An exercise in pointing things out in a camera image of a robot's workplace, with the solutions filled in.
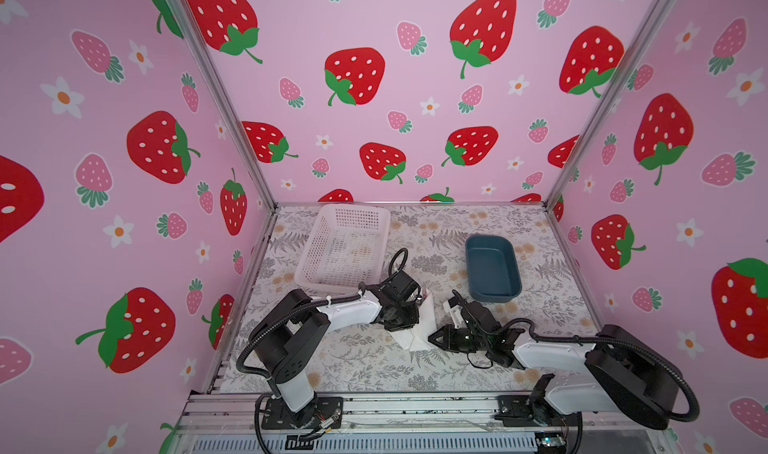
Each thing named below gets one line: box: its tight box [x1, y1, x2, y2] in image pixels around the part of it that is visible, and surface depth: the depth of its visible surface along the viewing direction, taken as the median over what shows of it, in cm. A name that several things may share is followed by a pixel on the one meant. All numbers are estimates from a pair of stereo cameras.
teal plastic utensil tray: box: [465, 235, 523, 303], surface depth 103 cm
